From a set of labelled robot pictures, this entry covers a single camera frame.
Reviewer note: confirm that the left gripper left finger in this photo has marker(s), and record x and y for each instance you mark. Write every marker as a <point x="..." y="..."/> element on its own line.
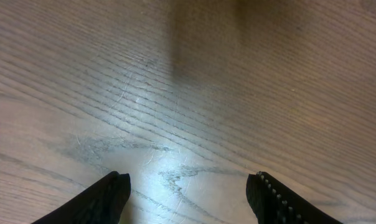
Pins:
<point x="101" y="203"/>

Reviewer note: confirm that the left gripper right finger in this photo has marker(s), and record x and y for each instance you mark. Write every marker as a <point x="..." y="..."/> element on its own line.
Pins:
<point x="274" y="203"/>

